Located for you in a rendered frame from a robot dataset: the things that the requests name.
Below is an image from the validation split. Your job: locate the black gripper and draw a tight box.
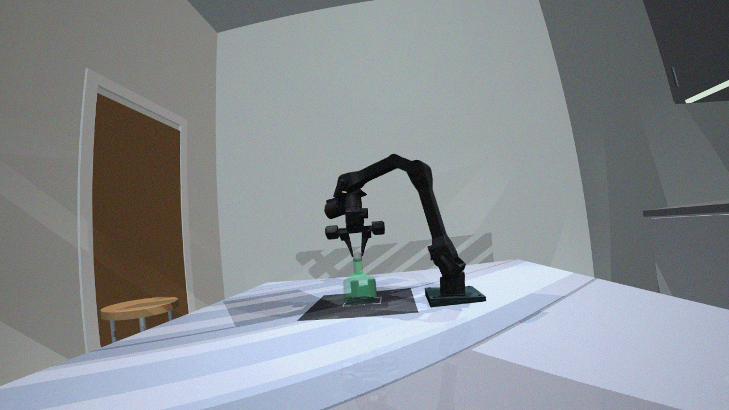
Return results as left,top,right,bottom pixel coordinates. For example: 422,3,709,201
325,221,385,257

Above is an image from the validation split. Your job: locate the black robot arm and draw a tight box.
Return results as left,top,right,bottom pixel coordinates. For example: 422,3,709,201
324,154,466,297

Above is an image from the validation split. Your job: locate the green glass bottle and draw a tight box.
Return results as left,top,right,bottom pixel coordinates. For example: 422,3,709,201
343,252,377,305

